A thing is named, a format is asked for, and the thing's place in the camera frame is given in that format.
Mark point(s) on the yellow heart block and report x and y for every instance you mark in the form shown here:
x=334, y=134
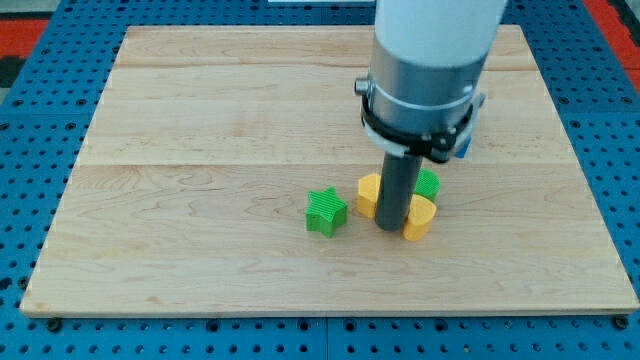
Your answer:
x=422, y=212

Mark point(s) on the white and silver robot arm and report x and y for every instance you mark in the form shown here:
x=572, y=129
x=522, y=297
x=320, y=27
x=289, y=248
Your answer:
x=419, y=97

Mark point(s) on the blue triangle block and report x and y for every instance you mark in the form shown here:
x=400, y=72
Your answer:
x=463, y=149

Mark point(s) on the green star block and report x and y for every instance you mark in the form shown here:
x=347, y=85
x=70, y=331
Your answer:
x=326, y=212

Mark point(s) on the yellow hexagon block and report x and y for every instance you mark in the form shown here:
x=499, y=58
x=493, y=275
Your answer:
x=368, y=191

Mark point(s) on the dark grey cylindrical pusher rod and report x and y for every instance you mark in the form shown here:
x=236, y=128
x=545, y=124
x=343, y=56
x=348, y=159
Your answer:
x=398, y=180

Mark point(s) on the light wooden board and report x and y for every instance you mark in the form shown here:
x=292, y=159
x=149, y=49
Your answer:
x=189, y=193

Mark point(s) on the green round block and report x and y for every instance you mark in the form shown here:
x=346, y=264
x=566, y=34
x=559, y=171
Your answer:
x=427, y=184

